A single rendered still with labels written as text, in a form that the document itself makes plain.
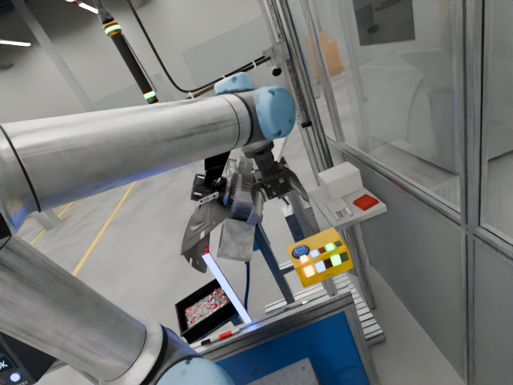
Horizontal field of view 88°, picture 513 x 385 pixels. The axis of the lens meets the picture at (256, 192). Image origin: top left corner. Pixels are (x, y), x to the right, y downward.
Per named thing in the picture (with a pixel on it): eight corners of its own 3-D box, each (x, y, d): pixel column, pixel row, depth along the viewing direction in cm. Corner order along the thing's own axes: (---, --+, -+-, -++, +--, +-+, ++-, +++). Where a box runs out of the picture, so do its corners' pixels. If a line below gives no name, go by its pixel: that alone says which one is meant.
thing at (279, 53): (282, 62, 127) (275, 43, 123) (292, 58, 122) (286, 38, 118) (267, 69, 122) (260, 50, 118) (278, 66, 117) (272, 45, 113)
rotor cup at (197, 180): (223, 175, 123) (195, 168, 119) (227, 178, 109) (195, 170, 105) (215, 205, 124) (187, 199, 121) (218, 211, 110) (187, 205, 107)
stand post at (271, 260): (306, 323, 176) (256, 216, 134) (311, 335, 168) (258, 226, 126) (300, 325, 176) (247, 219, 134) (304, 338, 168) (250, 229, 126)
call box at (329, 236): (340, 250, 87) (333, 225, 82) (355, 271, 78) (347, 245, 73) (295, 269, 88) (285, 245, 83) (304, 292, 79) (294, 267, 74)
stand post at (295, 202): (339, 309, 175) (282, 156, 122) (345, 321, 167) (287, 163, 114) (333, 312, 175) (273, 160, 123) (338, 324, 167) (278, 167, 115)
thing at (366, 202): (367, 195, 123) (366, 192, 122) (379, 202, 116) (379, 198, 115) (353, 204, 122) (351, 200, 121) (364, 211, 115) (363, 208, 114)
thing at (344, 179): (349, 176, 143) (344, 157, 138) (364, 188, 128) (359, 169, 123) (319, 188, 143) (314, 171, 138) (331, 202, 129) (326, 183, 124)
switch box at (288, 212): (317, 228, 154) (306, 197, 144) (322, 237, 146) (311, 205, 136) (292, 237, 155) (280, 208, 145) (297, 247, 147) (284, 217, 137)
